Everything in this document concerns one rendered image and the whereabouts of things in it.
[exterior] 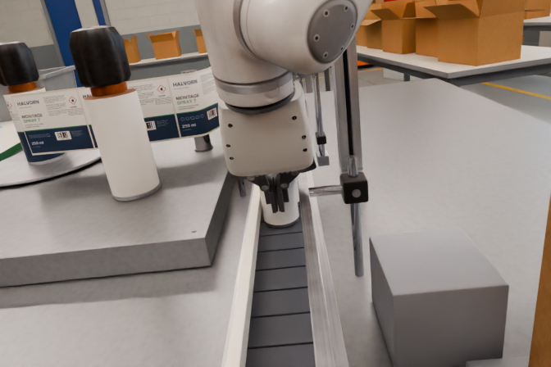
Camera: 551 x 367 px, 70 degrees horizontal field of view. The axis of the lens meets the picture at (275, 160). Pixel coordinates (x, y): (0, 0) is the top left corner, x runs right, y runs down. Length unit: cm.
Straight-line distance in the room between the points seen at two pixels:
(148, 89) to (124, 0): 757
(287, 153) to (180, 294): 25
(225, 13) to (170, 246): 36
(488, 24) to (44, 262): 217
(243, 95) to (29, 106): 76
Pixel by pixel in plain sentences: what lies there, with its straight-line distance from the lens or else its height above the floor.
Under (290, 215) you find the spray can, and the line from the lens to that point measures 55.
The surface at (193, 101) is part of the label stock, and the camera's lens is 91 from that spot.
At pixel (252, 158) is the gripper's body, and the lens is 43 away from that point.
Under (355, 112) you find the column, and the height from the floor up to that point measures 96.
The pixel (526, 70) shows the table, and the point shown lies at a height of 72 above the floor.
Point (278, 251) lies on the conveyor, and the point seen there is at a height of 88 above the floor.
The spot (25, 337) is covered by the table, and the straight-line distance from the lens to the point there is 61.
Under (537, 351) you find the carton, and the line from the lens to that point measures 34.
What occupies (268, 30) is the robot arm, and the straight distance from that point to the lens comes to 29.
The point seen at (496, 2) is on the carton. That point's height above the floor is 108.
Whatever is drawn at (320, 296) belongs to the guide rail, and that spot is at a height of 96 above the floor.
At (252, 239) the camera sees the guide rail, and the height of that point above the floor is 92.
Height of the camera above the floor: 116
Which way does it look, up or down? 20 degrees down
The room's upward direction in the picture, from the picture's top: 8 degrees counter-clockwise
